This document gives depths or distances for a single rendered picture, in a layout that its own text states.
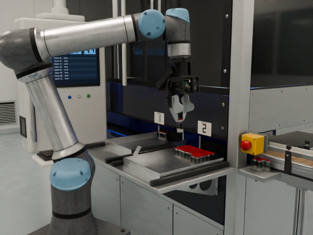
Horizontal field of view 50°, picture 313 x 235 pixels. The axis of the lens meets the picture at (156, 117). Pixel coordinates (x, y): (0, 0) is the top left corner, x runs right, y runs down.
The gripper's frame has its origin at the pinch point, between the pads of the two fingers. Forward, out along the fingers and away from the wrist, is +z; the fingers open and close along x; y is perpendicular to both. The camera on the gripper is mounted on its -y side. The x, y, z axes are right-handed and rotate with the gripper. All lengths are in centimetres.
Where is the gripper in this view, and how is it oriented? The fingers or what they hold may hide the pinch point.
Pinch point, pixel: (178, 117)
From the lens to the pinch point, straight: 114.5
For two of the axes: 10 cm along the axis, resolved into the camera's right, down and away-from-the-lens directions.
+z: 0.6, 9.9, 1.2
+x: 7.8, -1.2, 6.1
